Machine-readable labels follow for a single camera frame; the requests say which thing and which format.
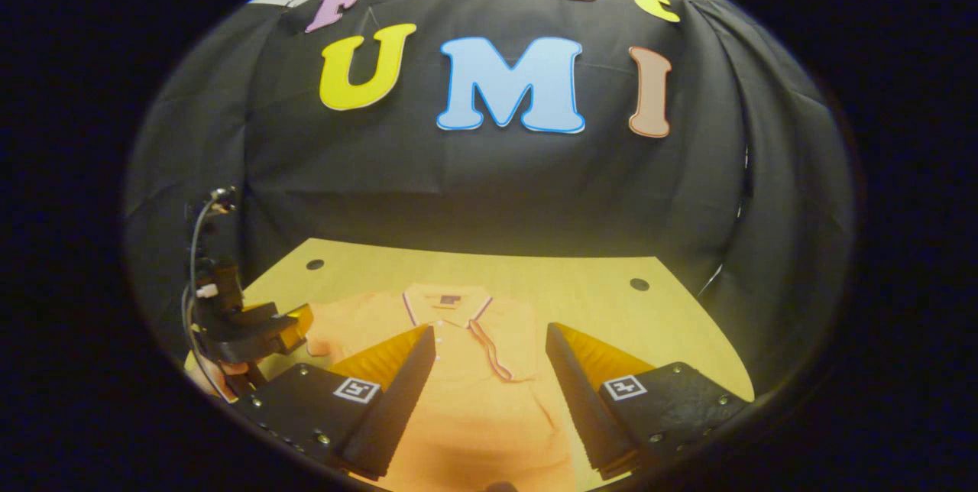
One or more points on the orange T-shirt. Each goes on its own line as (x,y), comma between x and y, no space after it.
(481,415)

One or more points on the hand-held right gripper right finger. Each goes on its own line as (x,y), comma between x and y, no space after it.
(581,408)

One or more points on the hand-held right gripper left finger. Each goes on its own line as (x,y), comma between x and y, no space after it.
(397,408)

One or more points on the black backdrop cloth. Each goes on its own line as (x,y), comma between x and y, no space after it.
(497,186)

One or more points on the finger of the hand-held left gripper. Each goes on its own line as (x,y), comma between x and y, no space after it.
(260,335)

